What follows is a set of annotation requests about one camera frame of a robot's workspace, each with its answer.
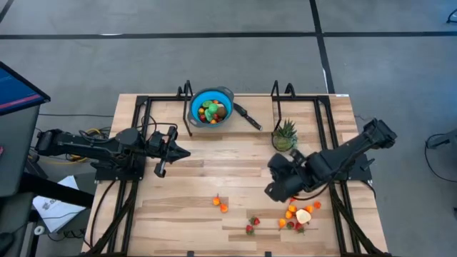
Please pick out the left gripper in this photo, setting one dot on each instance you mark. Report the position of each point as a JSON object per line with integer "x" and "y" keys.
{"x": 164, "y": 146}

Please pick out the white printed paper sheet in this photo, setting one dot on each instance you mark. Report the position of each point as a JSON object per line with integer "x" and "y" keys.
{"x": 57, "y": 210}

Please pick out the red orange toy peach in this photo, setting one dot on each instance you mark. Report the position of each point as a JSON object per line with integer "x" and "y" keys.
{"x": 201, "y": 111}
{"x": 293, "y": 208}
{"x": 309, "y": 209}
{"x": 292, "y": 199}
{"x": 317, "y": 205}

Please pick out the yellow orange toy fruit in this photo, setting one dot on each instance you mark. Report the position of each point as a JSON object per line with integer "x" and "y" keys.
{"x": 288, "y": 215}

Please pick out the brown toy kiwi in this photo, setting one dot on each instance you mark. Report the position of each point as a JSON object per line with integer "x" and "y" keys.
{"x": 221, "y": 112}

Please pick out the green toy kiwi half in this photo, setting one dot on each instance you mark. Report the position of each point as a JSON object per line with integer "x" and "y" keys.
{"x": 207, "y": 104}

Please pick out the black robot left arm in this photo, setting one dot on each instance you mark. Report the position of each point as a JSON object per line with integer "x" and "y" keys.
{"x": 89, "y": 148}

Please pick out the blue collapsible bowl grey rim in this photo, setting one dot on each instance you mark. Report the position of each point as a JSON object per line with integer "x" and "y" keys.
{"x": 210, "y": 94}

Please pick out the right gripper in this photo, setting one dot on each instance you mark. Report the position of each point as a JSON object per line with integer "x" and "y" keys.
{"x": 285, "y": 175}

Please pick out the potted succulent plant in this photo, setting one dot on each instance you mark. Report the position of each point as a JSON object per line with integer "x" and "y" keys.
{"x": 283, "y": 141}

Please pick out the black aluminium rig frame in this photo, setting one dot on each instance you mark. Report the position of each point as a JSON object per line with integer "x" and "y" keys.
{"x": 160, "y": 98}

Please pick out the large computer monitor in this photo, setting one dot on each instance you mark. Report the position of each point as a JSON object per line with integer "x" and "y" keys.
{"x": 18, "y": 89}

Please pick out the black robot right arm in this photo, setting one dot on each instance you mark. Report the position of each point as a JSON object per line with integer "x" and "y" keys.
{"x": 342, "y": 157}

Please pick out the red toy strawberry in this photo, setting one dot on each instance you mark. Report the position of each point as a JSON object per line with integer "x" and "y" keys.
{"x": 203, "y": 118}
{"x": 255, "y": 221}
{"x": 299, "y": 226}
{"x": 250, "y": 230}
{"x": 291, "y": 225}

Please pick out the white tape roll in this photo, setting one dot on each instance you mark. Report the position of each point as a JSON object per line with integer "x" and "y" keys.
{"x": 35, "y": 230}

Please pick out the orange yellow toy pear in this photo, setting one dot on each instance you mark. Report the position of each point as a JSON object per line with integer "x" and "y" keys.
{"x": 216, "y": 201}
{"x": 224, "y": 208}
{"x": 282, "y": 223}

